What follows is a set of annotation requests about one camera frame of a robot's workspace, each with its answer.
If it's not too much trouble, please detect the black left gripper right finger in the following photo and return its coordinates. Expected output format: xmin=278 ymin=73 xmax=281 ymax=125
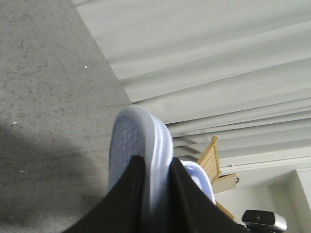
xmin=169 ymin=158 xmax=249 ymax=233

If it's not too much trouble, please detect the wooden folding rack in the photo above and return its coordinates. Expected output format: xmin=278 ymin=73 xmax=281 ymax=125
xmin=196 ymin=135 xmax=240 ymax=219

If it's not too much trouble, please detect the black silver webcam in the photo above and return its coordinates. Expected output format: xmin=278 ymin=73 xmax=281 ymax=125
xmin=242 ymin=210 xmax=288 ymax=233

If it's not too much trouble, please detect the light blue slipper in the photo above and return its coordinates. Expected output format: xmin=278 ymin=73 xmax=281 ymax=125
xmin=108 ymin=105 xmax=173 ymax=233
xmin=180 ymin=160 xmax=216 ymax=205

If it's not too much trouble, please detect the pale green curtain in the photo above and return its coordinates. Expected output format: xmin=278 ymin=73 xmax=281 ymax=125
xmin=73 ymin=0 xmax=311 ymax=157

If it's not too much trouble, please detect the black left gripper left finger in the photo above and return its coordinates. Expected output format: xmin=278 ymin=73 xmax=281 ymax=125
xmin=65 ymin=156 xmax=145 ymax=233

